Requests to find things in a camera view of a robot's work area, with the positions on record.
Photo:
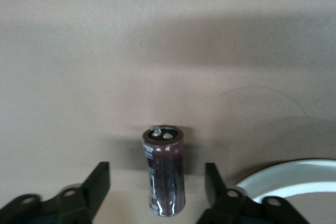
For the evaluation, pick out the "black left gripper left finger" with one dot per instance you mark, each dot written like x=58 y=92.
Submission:
x=86 y=200

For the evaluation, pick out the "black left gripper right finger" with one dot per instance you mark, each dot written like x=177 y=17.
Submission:
x=228 y=205

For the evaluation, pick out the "long maroon capacitor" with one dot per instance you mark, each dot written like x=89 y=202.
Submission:
x=164 y=171

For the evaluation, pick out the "white curved plastic bracket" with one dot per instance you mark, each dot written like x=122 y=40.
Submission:
x=288 y=179

